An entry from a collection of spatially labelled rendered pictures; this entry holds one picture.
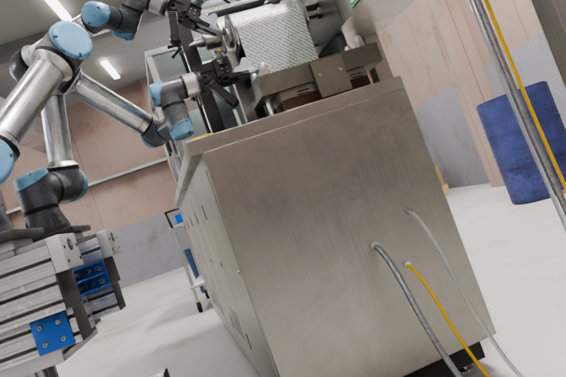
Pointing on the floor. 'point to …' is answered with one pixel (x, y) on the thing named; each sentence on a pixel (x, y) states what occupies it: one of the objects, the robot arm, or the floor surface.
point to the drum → (514, 157)
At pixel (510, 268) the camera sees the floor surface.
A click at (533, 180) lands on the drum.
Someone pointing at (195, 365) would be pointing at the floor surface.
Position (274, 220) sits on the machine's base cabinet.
